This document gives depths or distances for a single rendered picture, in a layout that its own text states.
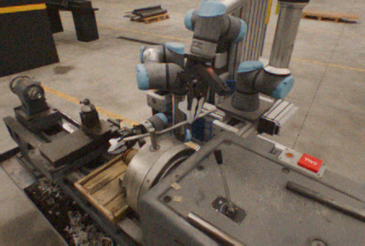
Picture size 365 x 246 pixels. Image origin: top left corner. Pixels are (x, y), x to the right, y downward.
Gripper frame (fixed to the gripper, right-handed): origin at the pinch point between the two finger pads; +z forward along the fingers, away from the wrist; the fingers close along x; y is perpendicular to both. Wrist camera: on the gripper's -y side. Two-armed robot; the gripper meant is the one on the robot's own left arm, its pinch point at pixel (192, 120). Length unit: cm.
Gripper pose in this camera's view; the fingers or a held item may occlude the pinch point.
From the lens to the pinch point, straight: 79.5
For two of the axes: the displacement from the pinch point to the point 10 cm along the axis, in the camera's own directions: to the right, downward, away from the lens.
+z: -2.0, 9.4, 2.8
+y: -7.6, -3.3, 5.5
